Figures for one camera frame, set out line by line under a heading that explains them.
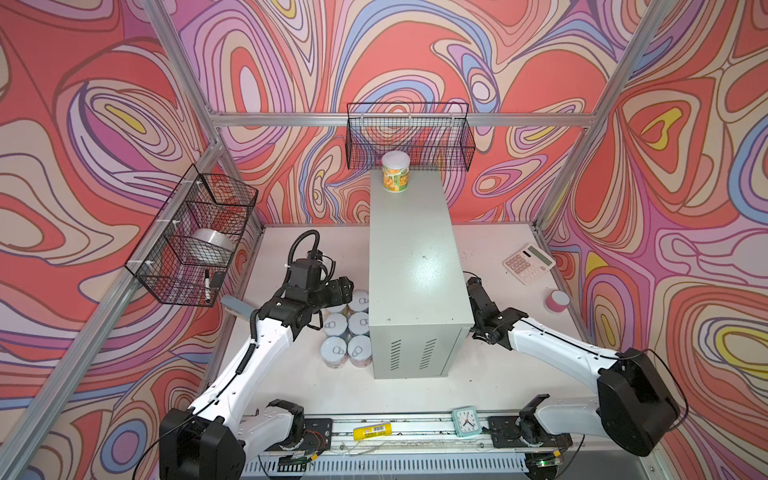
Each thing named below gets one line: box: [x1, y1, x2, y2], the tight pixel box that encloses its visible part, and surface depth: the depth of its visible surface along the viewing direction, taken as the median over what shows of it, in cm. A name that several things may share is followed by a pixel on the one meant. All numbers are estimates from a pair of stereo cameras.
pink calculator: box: [503, 243, 556, 285], surface depth 107 cm
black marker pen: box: [204, 268, 211, 303], surface depth 73 cm
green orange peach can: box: [382, 150, 411, 193], surface depth 79 cm
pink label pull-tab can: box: [320, 336, 347, 369], surface depth 84 cm
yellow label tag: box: [353, 423, 393, 441], surface depth 74 cm
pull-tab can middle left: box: [323, 313, 348, 336], surface depth 88 cm
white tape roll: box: [185, 228, 235, 261], surface depth 73 cm
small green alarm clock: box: [452, 406, 482, 437], surface depth 75 cm
